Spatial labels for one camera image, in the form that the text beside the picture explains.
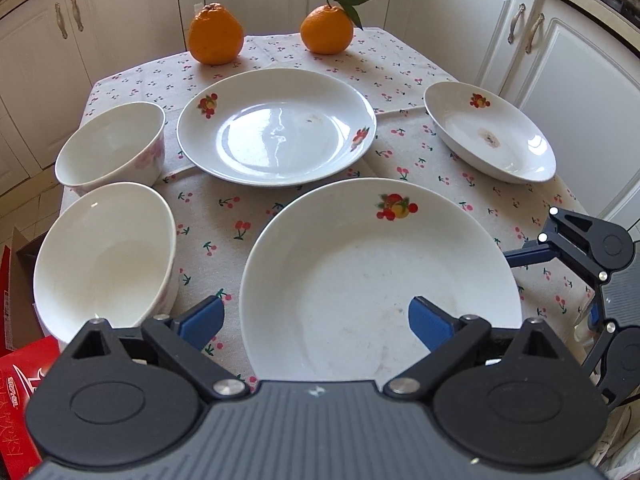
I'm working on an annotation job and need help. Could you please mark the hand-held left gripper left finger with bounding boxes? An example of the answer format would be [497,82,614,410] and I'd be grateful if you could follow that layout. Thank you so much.
[60,296,251,402]

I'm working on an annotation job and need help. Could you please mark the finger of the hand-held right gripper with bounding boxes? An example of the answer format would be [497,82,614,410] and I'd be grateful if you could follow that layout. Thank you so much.
[581,302,623,406]
[504,205,608,283]

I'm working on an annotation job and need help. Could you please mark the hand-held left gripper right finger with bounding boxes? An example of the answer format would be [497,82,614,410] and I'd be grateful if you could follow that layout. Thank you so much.
[382,296,583,396]

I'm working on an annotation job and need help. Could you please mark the plain white bowl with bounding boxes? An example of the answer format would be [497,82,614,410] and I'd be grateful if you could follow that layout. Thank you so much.
[32,182,179,346]

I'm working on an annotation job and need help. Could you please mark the stained white fruit-print plate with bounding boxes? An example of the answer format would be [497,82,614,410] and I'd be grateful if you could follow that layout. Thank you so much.
[423,81,557,185]

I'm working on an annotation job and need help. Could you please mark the cherry-print tablecloth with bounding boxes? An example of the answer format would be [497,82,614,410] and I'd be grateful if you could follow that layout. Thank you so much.
[57,27,596,391]

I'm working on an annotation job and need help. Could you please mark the white cloth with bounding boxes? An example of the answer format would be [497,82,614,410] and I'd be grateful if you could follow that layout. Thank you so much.
[590,395,640,480]

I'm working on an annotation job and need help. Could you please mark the cardboard box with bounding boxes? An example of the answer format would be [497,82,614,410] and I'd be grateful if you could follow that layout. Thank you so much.
[0,227,48,353]

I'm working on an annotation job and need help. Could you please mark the red printed box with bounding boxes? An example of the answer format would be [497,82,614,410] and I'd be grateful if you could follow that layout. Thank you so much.
[0,335,62,480]

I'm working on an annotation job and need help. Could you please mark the white bowl with pink flowers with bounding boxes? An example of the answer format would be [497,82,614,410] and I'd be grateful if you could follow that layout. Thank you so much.
[54,101,167,196]

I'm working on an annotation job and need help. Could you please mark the white kitchen cabinet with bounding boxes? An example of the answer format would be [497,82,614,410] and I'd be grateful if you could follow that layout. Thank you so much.
[0,0,640,241]

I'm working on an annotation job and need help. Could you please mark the orange without leaf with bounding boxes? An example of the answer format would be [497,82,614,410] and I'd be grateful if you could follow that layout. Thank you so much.
[187,2,245,66]

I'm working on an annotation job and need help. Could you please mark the orange with green leaf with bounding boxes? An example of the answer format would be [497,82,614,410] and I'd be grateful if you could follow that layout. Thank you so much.
[300,0,376,55]

